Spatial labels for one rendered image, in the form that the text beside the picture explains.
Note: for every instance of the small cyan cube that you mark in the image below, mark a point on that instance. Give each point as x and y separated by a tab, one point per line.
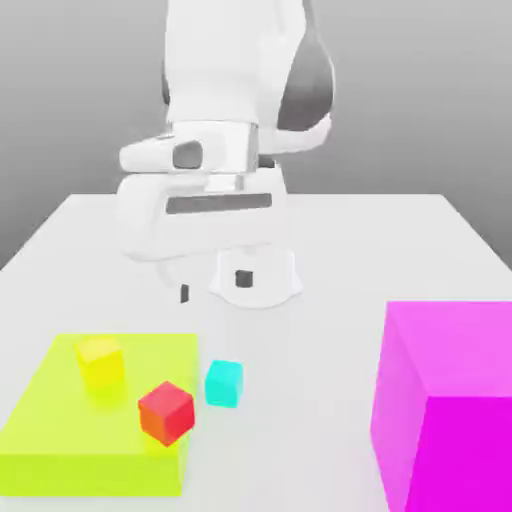
224	384

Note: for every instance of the small red cube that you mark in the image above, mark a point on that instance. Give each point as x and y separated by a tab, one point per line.
166	414

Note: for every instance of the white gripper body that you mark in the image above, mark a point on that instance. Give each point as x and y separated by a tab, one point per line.
144	224

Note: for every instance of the large lime box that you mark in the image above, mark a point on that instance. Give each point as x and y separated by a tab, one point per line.
60	440

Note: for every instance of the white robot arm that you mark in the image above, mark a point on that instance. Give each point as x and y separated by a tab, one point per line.
224	60

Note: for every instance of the large magenta box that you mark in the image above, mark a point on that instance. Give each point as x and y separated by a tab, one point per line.
452	420

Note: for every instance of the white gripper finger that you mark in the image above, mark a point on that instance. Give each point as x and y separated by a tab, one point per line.
243	278
176	280

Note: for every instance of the small yellow cube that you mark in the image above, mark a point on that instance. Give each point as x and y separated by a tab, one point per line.
102	366

